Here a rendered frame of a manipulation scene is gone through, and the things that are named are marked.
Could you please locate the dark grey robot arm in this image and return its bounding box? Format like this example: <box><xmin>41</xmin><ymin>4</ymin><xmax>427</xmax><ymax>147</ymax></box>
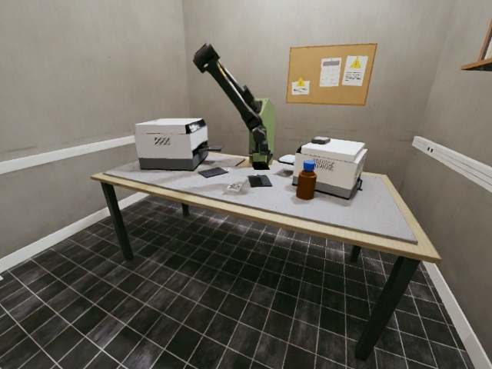
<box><xmin>192</xmin><ymin>42</ymin><xmax>268</xmax><ymax>155</ymax></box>

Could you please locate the brown bottle with blue cap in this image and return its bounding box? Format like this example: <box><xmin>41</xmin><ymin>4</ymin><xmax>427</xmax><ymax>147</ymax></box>
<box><xmin>296</xmin><ymin>161</ymin><xmax>317</xmax><ymax>200</ymax></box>

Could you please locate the white multi-well plate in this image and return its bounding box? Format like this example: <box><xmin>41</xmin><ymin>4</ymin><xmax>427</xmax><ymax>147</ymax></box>
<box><xmin>279</xmin><ymin>155</ymin><xmax>295</xmax><ymax>163</ymax></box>

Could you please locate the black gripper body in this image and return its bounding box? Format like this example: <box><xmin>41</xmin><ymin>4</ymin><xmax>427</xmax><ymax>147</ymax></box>
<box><xmin>248</xmin><ymin>148</ymin><xmax>273</xmax><ymax>155</ymax></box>

